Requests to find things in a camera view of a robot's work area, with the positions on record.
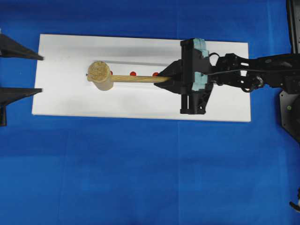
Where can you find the wooden mallet hammer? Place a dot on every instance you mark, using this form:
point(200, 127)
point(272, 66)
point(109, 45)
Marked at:
point(99, 74)

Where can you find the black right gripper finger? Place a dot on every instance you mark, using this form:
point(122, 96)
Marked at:
point(173, 70)
point(171, 86)

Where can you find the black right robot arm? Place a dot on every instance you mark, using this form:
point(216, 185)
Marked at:
point(278, 71)

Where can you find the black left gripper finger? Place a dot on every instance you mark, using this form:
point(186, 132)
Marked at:
point(10, 95)
point(12, 49)

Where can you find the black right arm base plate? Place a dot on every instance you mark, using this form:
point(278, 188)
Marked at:
point(290, 113)

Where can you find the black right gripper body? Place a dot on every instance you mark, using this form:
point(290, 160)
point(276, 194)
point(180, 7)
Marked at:
point(196, 86)

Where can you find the black table frame rail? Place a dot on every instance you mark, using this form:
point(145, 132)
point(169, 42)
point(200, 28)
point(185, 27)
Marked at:
point(293, 17)

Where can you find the white rectangular board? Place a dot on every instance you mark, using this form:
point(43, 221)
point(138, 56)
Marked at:
point(67, 92)

